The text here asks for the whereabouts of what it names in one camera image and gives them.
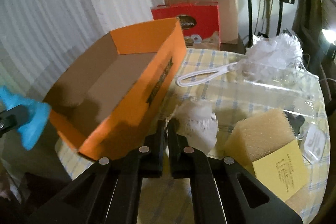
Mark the bright lamp light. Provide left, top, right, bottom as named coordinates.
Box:
left=322, top=29, right=336, bottom=45

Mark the white feather duster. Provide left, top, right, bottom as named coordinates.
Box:
left=176, top=32, right=304, bottom=87

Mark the orange cardboard box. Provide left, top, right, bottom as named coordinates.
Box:
left=45, top=18, right=186, bottom=160

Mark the yellow plaid tablecloth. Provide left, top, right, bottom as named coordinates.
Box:
left=55, top=48, right=332, bottom=224

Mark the brown cardboard box background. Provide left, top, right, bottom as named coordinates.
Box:
left=165, top=0, right=239, bottom=44

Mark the clear plastic package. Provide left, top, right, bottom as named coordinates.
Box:
left=202, top=69, right=329, bottom=158

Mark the white shuttlecock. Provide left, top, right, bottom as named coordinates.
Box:
left=173, top=100, right=219, bottom=155

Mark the teal silicone funnel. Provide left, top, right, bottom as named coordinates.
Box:
left=1, top=86, right=51, bottom=151

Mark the yellow sponge block with label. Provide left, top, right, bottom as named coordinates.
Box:
left=224, top=109, right=309, bottom=203

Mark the red collection gift box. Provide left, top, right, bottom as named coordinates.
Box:
left=151, top=2, right=221, bottom=50

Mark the brown cushion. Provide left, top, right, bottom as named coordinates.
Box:
left=293, top=0, right=335, bottom=64

